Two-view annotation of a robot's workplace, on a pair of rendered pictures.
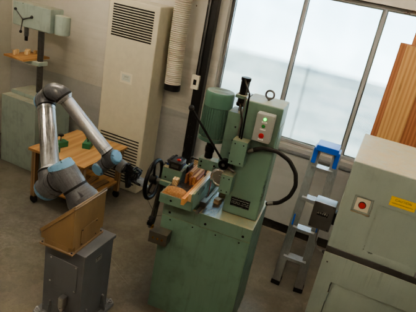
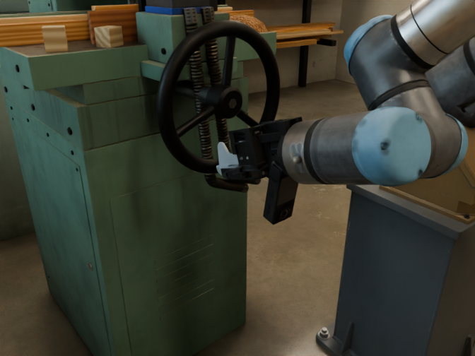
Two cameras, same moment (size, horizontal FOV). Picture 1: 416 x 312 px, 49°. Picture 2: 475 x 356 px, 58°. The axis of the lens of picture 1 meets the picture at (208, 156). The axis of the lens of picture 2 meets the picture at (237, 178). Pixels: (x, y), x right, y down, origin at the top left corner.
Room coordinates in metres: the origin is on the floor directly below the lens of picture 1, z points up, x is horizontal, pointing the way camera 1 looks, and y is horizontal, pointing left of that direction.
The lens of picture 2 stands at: (3.38, 0.81, 1.02)
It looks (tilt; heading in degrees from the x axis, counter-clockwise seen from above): 25 degrees down; 215
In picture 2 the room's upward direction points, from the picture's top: straight up
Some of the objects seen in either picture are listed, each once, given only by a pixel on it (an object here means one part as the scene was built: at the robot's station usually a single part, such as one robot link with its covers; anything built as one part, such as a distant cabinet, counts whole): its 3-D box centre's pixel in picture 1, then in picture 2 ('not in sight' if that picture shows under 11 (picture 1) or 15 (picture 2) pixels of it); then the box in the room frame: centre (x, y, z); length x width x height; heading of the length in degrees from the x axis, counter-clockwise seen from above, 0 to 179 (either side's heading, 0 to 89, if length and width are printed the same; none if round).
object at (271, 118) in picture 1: (264, 127); not in sight; (2.43, -0.28, 1.40); 0.10 x 0.06 x 0.16; 75
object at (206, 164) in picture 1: (209, 164); not in sight; (2.64, -0.02, 1.03); 0.14 x 0.07 x 0.09; 75
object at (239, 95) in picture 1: (244, 91); not in sight; (2.61, -0.14, 1.54); 0.08 x 0.08 x 0.17; 75
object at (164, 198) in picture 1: (186, 181); (162, 53); (2.66, 0.10, 0.87); 0.61 x 0.30 x 0.06; 165
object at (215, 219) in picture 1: (216, 207); (116, 87); (2.62, -0.12, 0.76); 0.57 x 0.45 x 0.09; 75
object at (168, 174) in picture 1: (175, 171); (183, 35); (2.68, 0.19, 0.92); 0.15 x 0.13 x 0.09; 165
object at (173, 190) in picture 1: (176, 190); (241, 22); (2.42, 0.15, 0.92); 0.14 x 0.09 x 0.04; 75
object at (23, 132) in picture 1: (39, 88); not in sight; (4.32, 1.77, 0.79); 0.62 x 0.48 x 1.58; 69
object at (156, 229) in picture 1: (159, 236); not in sight; (2.43, 0.20, 0.58); 0.12 x 0.08 x 0.08; 75
